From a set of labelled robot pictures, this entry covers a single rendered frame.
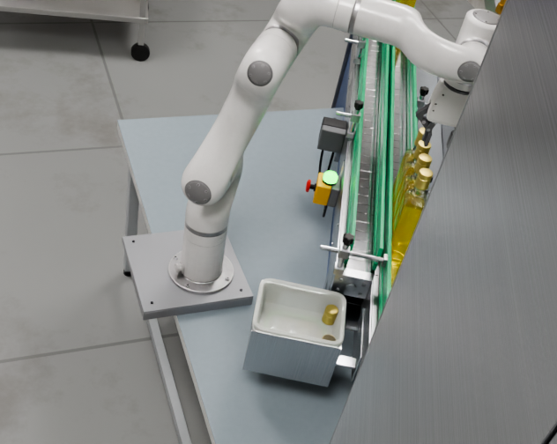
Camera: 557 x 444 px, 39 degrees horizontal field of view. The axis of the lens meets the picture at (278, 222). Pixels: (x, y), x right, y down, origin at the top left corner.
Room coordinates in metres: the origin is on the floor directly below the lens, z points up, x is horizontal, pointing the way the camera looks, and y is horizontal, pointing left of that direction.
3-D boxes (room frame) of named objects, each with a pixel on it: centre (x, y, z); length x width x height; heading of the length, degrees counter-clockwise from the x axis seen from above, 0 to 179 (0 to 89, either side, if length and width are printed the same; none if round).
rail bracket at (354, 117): (2.00, -0.13, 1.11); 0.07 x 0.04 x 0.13; 92
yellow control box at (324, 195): (1.83, -0.12, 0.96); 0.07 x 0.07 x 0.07; 2
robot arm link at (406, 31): (1.50, -0.20, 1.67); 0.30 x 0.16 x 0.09; 82
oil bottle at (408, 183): (1.58, -0.32, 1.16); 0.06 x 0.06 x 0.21; 2
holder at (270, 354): (1.29, -0.13, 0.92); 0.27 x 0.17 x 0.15; 92
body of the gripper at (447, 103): (1.52, -0.32, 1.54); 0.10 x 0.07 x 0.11; 93
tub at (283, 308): (1.29, -0.10, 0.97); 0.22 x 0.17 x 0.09; 92
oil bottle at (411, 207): (1.52, -0.32, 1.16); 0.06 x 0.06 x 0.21; 3
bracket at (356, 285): (1.41, -0.22, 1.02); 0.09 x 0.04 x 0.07; 92
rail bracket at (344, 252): (1.40, -0.20, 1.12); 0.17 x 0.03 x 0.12; 92
